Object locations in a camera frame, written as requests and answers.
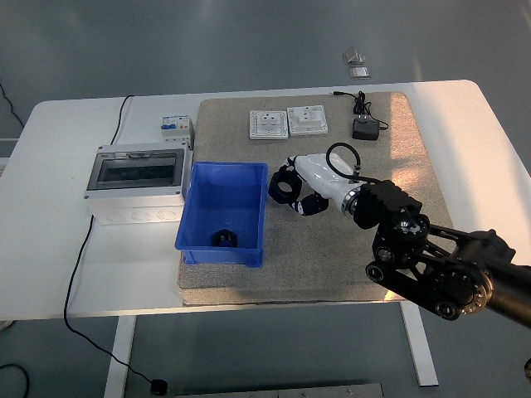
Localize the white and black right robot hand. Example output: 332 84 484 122
268 152 360 218

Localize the large black hex nut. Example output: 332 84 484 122
210 227 240 250

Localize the grey-brown felt mat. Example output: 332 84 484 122
178 91 451 307

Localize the blue plastic bin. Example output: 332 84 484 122
173 160 270 267

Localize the white circuit breaker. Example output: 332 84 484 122
158 114 196 150

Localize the white table leg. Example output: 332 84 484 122
398 301 440 387
103 318 138 398

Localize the white wall socket panel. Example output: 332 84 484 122
286 104 329 137
248 109 290 142

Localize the black power adapter with cord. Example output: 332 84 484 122
333 90 391 141

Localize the grey electrical distribution enclosure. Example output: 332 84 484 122
84 141 195 226

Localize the long black power cable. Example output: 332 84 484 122
62 94 169 397

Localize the thin black floor cable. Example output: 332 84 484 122
0 82 26 129

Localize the looped black floor cable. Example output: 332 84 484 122
0 363 31 398

